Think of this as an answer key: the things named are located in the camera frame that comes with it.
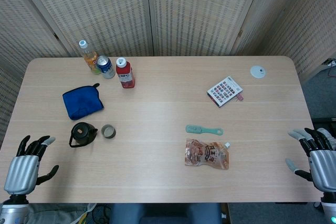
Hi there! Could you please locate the dark ceramic teacup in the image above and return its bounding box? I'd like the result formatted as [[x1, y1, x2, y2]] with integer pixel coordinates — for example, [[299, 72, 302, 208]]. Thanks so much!
[[101, 124, 117, 139]]

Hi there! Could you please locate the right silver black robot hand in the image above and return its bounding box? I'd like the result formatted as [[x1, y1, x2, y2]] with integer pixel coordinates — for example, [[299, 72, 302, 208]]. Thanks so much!
[[285, 127, 336, 193]]

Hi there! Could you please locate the red NFC juice bottle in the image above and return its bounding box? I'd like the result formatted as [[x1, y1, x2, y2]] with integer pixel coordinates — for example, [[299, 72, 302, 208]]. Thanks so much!
[[115, 57, 137, 89]]

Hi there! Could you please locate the blue white drink can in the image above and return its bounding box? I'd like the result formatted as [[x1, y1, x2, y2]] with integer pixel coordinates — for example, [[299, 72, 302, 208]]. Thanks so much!
[[96, 55, 116, 79]]

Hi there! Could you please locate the blue chair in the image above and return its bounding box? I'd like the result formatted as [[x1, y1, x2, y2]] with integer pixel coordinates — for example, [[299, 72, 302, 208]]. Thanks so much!
[[109, 202, 223, 224]]

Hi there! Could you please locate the woven folding screen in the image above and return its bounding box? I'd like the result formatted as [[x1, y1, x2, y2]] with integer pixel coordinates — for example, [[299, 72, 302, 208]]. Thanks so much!
[[0, 0, 336, 151]]

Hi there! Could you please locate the white round lid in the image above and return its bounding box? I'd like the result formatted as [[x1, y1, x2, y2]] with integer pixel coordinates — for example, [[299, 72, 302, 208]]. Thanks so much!
[[249, 65, 267, 79]]

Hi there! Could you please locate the black teapot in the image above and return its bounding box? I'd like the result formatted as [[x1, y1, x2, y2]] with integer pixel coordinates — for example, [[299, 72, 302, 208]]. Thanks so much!
[[69, 122, 99, 148]]

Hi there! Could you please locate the clear orange drink bottle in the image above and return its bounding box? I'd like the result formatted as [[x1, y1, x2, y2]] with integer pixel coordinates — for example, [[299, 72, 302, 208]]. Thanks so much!
[[79, 39, 102, 75]]

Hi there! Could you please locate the book with colourful grid cover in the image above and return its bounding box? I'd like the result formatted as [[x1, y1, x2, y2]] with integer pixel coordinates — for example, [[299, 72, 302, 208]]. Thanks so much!
[[206, 76, 244, 108]]

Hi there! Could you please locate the orange spouted sauce pouch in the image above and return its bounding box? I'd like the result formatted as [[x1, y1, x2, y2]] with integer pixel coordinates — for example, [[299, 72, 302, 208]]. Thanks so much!
[[184, 138, 232, 170]]

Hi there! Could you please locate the green plastic brush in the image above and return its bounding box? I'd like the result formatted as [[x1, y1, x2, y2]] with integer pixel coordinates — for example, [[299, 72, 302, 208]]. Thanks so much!
[[185, 124, 224, 136]]

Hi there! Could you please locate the grey fabric bag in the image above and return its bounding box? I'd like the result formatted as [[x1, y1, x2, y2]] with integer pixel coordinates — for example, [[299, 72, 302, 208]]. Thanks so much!
[[26, 202, 97, 224]]

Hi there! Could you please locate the blue zipper pouch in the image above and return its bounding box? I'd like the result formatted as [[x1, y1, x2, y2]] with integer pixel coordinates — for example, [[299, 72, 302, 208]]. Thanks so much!
[[62, 83, 104, 121]]

